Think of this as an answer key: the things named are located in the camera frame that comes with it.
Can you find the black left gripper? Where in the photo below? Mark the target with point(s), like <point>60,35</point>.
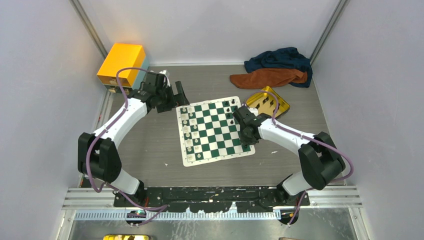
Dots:
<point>179,99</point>

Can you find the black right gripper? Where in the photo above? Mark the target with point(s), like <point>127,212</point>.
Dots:
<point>244,141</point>

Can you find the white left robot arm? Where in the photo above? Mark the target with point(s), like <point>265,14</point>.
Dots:
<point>97,152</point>

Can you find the yellow teal drawer box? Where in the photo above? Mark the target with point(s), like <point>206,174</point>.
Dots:
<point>124,55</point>

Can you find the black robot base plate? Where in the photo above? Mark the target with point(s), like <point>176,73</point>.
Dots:
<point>212,199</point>

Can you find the orange brown cloth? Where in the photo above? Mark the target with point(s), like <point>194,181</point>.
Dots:
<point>268,77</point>

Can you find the green white chess mat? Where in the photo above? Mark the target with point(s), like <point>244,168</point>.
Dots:
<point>206,135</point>

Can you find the aluminium wall rail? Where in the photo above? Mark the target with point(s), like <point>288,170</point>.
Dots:
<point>332,22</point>
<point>87,23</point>

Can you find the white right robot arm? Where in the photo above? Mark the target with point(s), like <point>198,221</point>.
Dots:
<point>320,161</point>

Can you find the dark blue cloth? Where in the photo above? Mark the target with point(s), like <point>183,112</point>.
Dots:
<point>282,58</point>

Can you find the gold metal tin tray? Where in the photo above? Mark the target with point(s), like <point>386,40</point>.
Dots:
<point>266,101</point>

